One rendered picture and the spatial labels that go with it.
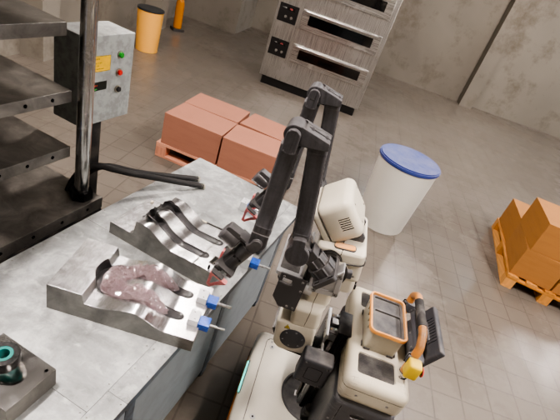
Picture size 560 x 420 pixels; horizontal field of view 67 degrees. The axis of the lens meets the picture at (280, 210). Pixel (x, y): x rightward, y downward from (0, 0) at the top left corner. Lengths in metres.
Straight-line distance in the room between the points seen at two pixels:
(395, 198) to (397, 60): 7.33
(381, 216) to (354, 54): 3.36
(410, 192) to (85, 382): 3.11
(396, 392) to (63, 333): 1.15
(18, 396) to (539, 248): 3.90
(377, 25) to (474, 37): 4.70
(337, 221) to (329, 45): 5.55
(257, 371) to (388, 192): 2.25
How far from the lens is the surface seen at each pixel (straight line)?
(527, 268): 4.41
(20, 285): 1.71
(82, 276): 1.57
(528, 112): 11.83
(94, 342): 1.53
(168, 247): 1.75
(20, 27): 1.73
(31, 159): 1.91
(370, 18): 6.73
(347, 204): 1.38
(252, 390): 2.14
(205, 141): 3.89
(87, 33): 1.79
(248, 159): 3.77
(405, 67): 11.02
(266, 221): 1.29
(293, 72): 6.96
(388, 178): 3.88
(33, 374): 1.39
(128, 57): 2.18
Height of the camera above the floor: 2.02
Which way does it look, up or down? 32 degrees down
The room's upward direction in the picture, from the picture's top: 20 degrees clockwise
